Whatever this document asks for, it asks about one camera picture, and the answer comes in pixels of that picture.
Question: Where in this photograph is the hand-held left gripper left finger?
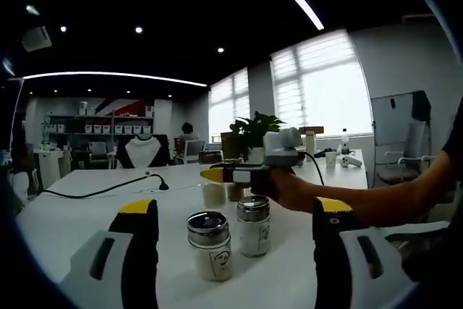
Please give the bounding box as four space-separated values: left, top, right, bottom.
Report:
59 199 160 309

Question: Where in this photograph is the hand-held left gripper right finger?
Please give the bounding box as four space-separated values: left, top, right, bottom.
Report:
312 196 415 309

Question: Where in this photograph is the tall glass seasoning bottle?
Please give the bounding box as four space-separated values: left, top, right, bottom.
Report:
201 181 229 210

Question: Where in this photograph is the small glass seasoning bottle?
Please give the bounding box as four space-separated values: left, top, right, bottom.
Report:
237 195 272 258
186 211 232 283

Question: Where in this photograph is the clear water bottle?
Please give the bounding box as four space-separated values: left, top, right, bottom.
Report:
340 127 351 156

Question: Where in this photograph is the person's right hand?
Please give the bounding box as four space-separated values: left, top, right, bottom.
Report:
269 171 319 213

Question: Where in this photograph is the white tumbler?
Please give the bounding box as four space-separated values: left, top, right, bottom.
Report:
305 131 318 158

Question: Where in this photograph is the brown cardboard box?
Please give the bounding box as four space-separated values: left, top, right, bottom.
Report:
219 131 239 161

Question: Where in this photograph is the large green potted plant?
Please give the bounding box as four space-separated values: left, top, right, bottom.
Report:
229 110 287 164

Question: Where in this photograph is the window with white blinds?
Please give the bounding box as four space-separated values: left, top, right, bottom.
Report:
208 67 251 136
270 29 374 137

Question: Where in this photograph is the white controller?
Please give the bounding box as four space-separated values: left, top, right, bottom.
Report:
338 156 363 169

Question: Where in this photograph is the chair draped white black shirt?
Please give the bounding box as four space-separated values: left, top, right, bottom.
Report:
115 134 171 169

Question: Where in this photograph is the grey office chair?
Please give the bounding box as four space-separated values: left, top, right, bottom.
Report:
374 120 437 189

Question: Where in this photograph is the white mesh chair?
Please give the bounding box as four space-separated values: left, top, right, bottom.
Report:
88 141 109 165

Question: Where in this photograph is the whiteboard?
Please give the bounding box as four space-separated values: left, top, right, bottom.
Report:
370 91 431 176

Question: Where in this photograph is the storage shelf with white bins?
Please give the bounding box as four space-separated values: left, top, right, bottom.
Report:
46 114 156 143

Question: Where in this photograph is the black jacket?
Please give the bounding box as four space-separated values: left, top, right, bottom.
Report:
411 90 433 124

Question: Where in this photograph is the group of round ceiling spotlights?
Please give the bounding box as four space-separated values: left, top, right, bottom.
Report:
25 0 401 96

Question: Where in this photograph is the ceiling air conditioner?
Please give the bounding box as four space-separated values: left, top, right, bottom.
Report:
20 25 54 53

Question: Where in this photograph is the small wire basket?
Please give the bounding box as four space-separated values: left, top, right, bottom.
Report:
197 149 224 165

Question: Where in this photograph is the right hand-held gripper black cable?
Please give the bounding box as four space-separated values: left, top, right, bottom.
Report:
305 152 326 186

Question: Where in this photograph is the black power cable with plug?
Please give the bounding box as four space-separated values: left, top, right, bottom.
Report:
41 174 170 200

